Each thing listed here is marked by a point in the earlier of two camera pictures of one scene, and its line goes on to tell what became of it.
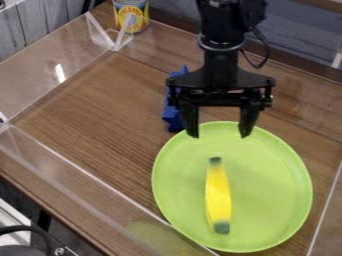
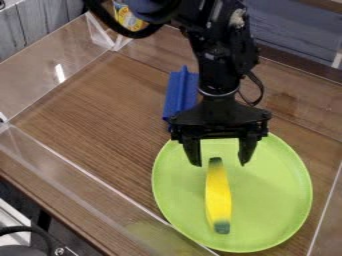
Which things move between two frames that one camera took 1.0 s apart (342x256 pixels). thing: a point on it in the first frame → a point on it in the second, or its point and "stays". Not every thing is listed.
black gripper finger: (250, 99) → (248, 145)
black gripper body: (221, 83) → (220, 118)
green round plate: (272, 187) stays
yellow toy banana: (218, 196) stays
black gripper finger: (190, 99) → (192, 147)
